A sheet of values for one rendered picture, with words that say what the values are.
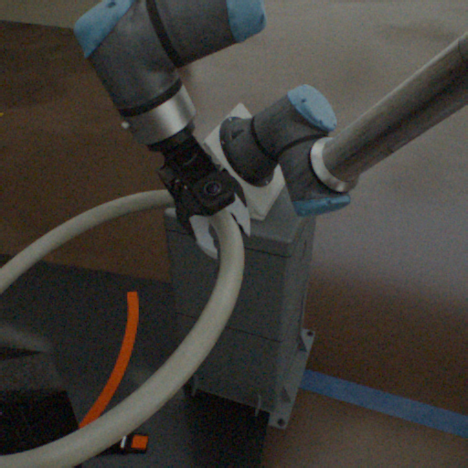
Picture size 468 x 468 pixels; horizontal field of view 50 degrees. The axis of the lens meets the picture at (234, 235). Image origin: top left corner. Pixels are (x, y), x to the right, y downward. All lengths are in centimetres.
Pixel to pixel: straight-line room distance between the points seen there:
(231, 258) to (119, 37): 28
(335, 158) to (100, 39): 73
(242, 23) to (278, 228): 90
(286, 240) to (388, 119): 47
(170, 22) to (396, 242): 238
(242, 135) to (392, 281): 142
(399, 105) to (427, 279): 169
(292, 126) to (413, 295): 143
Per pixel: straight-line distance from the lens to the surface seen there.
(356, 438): 202
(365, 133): 114
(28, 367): 139
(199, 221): 72
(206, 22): 59
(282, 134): 134
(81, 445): 55
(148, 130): 64
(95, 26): 61
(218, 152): 140
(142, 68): 62
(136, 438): 197
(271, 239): 139
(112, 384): 212
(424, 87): 105
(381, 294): 252
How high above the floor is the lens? 171
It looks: 38 degrees down
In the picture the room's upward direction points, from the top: straight up
